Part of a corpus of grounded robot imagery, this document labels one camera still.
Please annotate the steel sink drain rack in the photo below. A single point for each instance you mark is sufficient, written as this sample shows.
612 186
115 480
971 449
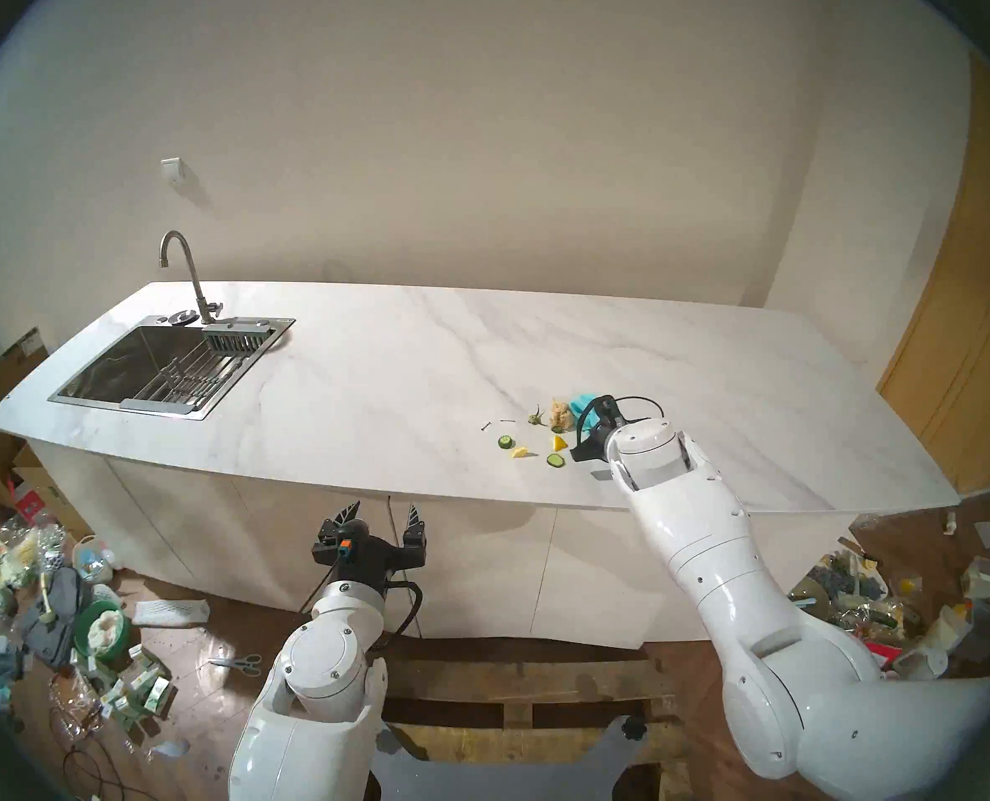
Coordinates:
194 372

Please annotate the scissors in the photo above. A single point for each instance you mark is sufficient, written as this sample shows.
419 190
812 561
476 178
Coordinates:
240 663

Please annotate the clear bag yellow food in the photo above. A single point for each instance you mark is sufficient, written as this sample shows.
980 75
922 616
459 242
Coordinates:
7 564

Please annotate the green white small carton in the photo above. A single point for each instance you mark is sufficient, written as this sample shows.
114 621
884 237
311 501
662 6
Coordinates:
158 695
143 657

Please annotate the gold round plate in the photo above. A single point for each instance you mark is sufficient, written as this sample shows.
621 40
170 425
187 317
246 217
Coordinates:
805 592

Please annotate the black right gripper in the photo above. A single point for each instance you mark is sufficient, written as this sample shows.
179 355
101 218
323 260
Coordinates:
605 411

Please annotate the crumpled beige paper ball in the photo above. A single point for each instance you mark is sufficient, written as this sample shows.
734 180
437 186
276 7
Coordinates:
559 415

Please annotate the turquoise microfibre cloth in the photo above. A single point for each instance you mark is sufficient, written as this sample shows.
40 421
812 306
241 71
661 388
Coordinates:
580 405

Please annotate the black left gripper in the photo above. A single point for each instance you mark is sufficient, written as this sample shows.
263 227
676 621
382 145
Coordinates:
365 557

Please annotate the red white carton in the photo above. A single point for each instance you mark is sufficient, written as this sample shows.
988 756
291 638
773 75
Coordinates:
32 505

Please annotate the white foam mesh sleeve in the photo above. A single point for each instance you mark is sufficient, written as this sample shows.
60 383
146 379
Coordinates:
169 613

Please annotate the wooden door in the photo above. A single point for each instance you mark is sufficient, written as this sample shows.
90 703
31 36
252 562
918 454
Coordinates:
970 349

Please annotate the steel gooseneck faucet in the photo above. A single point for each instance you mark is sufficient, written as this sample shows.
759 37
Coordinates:
198 284

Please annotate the purple grape bunch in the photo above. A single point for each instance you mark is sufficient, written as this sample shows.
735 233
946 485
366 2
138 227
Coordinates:
837 578

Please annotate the large clear plastic container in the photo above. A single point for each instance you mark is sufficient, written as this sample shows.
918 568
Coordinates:
989 631

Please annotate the grey fabric bag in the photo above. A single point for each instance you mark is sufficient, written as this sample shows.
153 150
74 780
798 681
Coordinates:
54 620

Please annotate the wooden pallet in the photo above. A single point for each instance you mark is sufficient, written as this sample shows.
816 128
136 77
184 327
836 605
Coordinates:
545 682

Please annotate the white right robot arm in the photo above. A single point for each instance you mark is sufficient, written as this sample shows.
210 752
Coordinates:
712 549

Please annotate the green bowl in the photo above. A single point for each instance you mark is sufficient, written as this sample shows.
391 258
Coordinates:
103 634

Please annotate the red snack packet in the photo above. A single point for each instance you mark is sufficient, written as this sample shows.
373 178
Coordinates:
879 652

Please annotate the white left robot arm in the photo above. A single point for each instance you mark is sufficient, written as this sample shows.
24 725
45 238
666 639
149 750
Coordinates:
324 666

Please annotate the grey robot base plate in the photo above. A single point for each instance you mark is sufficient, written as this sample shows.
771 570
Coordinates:
495 778

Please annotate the white bottle orange cap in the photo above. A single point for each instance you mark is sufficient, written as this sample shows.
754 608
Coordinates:
948 630

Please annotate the clear lidded plastic container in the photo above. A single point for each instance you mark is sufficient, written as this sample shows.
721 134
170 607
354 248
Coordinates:
985 578

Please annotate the stainless steel sink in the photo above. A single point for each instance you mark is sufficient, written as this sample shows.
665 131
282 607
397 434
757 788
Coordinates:
103 370

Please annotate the black star knob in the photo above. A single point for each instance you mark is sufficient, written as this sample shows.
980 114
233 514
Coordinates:
633 728

